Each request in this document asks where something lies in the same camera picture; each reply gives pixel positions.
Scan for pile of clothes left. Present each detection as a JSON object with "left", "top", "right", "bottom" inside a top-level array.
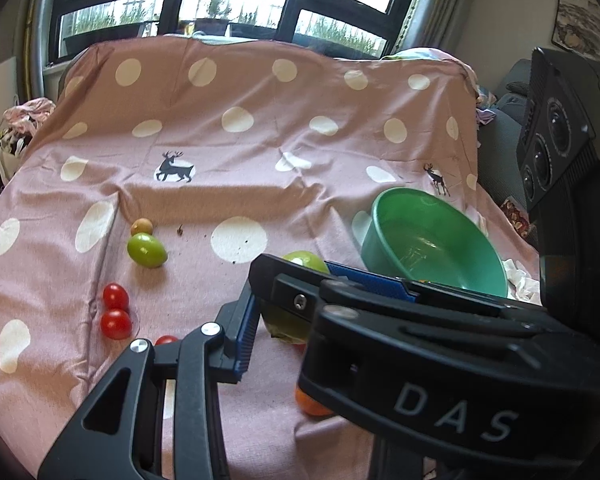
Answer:
[{"left": 0, "top": 122, "right": 33, "bottom": 183}]

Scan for small orange kumquat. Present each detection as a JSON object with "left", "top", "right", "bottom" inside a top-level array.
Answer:
[{"left": 295, "top": 385, "right": 333, "bottom": 417}]

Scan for red floral packet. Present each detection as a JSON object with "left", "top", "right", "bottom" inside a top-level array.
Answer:
[{"left": 500, "top": 199, "right": 531, "bottom": 238}]

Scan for black planter box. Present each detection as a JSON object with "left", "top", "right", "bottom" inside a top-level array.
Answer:
[
  {"left": 230, "top": 22, "right": 281, "bottom": 41},
  {"left": 62, "top": 22, "right": 148, "bottom": 56},
  {"left": 297, "top": 30, "right": 381, "bottom": 58}
]

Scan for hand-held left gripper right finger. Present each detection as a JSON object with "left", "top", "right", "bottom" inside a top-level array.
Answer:
[{"left": 371, "top": 432, "right": 461, "bottom": 480}]

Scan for potted plant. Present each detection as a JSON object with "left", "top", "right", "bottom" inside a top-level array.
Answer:
[{"left": 195, "top": 0, "right": 231, "bottom": 36}]

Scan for purple cloth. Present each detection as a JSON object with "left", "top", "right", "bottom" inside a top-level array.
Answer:
[{"left": 475, "top": 92, "right": 498, "bottom": 126}]

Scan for grey curtain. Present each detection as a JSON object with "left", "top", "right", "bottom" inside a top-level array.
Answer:
[
  {"left": 27, "top": 0, "right": 68, "bottom": 101},
  {"left": 397, "top": 0, "right": 481, "bottom": 58}
]

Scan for small green oval fruit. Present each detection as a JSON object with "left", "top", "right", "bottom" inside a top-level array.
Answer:
[{"left": 126, "top": 232, "right": 169, "bottom": 269}]

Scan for large green fruit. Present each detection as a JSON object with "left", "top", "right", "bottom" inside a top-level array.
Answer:
[{"left": 265, "top": 251, "right": 331, "bottom": 345}]

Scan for grey sofa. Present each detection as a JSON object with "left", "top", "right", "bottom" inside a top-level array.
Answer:
[{"left": 477, "top": 57, "right": 536, "bottom": 206}]

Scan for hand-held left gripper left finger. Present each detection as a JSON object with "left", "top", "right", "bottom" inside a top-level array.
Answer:
[{"left": 37, "top": 280, "right": 261, "bottom": 480}]

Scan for white panel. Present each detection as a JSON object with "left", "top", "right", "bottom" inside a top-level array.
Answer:
[{"left": 0, "top": 57, "right": 21, "bottom": 111}]

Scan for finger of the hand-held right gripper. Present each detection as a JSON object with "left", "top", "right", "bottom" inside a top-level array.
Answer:
[
  {"left": 325, "top": 261, "right": 512, "bottom": 312},
  {"left": 249, "top": 253, "right": 353, "bottom": 333}
]

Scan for pink polka dot deer cloth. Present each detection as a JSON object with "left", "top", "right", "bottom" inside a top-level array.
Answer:
[{"left": 0, "top": 35, "right": 543, "bottom": 480}]

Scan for green plastic bowl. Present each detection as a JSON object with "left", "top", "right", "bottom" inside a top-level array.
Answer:
[{"left": 361, "top": 187, "right": 509, "bottom": 298}]

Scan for white crumpled cloth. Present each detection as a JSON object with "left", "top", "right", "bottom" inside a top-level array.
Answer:
[{"left": 502, "top": 258, "right": 543, "bottom": 306}]

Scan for pink crumpled clothes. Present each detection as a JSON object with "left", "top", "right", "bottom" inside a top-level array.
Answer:
[{"left": 2, "top": 97, "right": 56, "bottom": 136}]

